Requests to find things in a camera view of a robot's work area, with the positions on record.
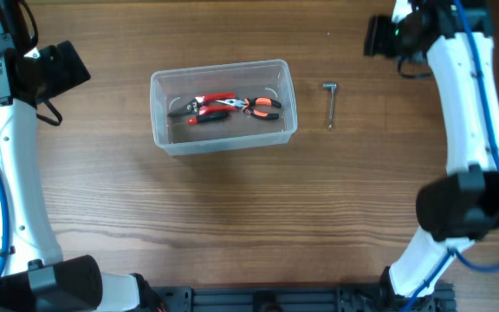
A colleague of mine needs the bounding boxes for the small metal socket wrench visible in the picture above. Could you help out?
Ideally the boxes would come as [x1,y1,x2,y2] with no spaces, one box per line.
[323,82,337,132]

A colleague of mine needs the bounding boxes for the red handled pruning shears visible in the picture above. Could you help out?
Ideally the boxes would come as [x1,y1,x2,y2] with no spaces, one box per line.
[167,93,237,118]

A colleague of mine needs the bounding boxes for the red and black screwdriver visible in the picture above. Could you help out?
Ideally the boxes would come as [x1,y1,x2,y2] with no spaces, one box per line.
[186,111,229,126]

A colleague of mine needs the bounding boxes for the orange black needle-nose pliers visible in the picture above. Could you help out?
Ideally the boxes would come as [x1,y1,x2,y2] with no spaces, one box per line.
[214,96,283,121]

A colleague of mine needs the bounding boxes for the clear plastic container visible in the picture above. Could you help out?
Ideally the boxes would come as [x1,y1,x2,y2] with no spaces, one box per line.
[150,59,298,156]

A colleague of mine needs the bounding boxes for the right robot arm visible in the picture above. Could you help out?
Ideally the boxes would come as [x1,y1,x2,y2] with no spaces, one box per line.
[364,0,499,305]

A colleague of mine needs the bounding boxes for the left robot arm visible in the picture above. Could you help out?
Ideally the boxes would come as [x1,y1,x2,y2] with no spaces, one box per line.
[0,0,165,311]

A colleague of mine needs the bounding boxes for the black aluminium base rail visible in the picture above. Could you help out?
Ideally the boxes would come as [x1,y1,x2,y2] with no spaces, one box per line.
[153,283,457,312]

